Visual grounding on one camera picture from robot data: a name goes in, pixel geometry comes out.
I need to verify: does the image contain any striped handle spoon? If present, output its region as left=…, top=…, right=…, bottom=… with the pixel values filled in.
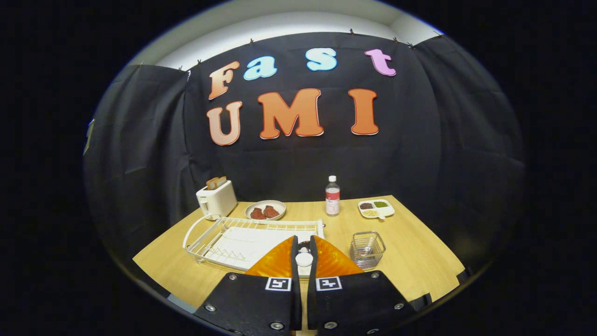
left=295, top=241, right=314, bottom=267

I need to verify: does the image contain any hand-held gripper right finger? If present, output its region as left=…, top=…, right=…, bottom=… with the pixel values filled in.
left=306, top=235, right=418, bottom=336

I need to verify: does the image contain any white divided bean dish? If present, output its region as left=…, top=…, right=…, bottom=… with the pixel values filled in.
left=358, top=199, right=396, bottom=220

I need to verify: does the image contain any white toaster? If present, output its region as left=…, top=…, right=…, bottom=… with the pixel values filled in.
left=196, top=180, right=238, bottom=221

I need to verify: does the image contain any white round meat dish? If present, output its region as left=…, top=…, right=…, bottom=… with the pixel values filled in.
left=244, top=200, right=286, bottom=221

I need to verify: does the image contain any metal wire basket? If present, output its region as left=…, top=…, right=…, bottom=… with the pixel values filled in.
left=349, top=231, right=387, bottom=270

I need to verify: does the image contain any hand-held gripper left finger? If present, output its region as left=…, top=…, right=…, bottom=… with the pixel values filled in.
left=194, top=235, right=303, bottom=336

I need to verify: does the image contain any white wire dish rack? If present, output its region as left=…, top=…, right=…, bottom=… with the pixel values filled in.
left=183, top=214, right=325, bottom=271

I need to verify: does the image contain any black backdrop cloth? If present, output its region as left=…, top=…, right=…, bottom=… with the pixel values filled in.
left=84, top=30, right=528, bottom=280

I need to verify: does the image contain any clear plastic water bottle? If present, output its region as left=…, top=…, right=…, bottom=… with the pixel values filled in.
left=325, top=175, right=340, bottom=217

